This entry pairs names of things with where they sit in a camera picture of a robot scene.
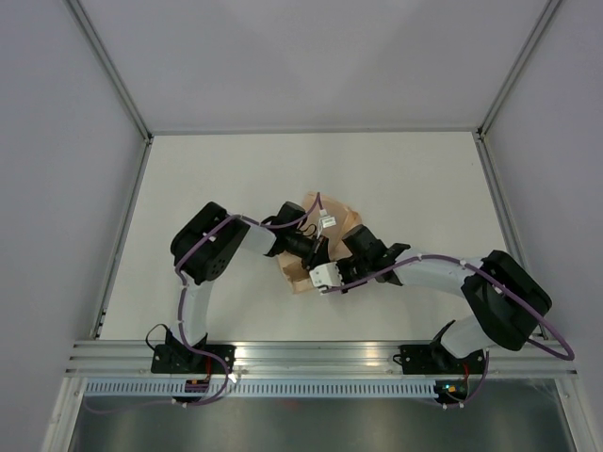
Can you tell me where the peach cloth napkin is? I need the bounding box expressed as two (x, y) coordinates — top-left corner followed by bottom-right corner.
(276, 195), (362, 295)

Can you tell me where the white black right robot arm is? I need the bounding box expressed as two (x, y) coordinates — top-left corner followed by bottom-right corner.
(337, 225), (552, 372)

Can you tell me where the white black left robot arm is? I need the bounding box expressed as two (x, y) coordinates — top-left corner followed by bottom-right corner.
(171, 196), (336, 373)

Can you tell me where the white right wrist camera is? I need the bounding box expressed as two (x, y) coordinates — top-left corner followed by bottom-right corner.
(309, 262), (343, 294)

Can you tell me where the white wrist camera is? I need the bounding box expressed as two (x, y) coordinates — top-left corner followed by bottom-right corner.
(309, 262), (343, 294)
(318, 215), (336, 231)

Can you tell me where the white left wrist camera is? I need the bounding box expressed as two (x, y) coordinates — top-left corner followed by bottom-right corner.
(318, 215), (336, 231)

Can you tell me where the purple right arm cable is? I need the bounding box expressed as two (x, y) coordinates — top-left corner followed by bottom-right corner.
(324, 253), (576, 411)

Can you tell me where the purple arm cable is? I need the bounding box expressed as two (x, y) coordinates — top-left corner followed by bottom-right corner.
(324, 253), (576, 411)
(84, 191), (324, 415)

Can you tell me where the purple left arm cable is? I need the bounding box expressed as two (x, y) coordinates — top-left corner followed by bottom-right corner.
(84, 191), (324, 415)

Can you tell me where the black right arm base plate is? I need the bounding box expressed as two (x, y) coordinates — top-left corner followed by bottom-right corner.
(392, 344), (485, 377)

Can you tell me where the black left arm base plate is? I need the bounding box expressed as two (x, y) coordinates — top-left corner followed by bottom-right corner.
(151, 343), (236, 375)

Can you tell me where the aluminium front rail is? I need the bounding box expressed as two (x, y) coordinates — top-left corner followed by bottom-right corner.
(65, 340), (578, 379)

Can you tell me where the white slotted cable duct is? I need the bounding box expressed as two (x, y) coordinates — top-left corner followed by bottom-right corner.
(85, 379), (436, 398)

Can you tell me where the aluminium right frame post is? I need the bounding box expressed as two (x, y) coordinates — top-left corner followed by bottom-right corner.
(473, 0), (564, 141)

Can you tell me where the aluminium frame post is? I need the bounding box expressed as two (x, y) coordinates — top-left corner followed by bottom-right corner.
(63, 0), (153, 144)
(473, 0), (564, 141)

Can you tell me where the aluminium left frame post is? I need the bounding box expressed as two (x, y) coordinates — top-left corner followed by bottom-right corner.
(63, 0), (153, 144)

